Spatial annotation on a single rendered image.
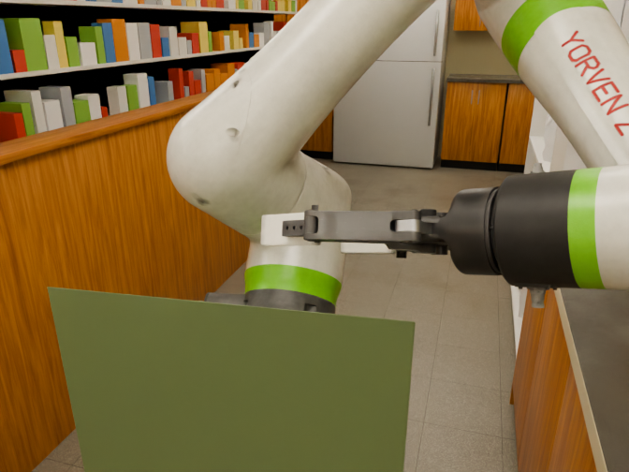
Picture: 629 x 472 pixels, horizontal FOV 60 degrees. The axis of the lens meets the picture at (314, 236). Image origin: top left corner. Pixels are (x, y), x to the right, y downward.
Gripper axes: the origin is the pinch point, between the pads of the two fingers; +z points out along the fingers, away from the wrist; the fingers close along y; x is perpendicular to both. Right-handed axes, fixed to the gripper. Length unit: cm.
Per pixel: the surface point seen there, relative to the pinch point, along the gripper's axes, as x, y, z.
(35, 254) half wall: 0, 44, 156
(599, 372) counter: -20, 64, -16
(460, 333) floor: -31, 230, 78
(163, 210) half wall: 26, 116, 183
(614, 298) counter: -7, 94, -14
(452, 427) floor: -63, 167, 55
